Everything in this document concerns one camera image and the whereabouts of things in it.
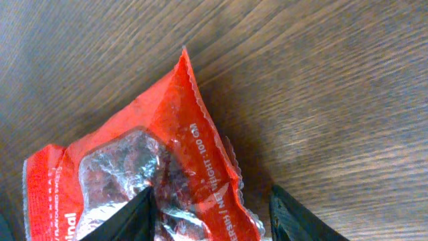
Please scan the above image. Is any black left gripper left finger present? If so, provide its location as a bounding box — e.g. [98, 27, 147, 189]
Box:
[82, 187, 157, 241]

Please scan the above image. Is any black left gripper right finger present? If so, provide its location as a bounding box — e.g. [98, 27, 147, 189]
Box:
[269, 185, 348, 241]

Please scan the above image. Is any red candy bag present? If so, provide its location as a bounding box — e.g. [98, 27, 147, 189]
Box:
[22, 51, 265, 240]

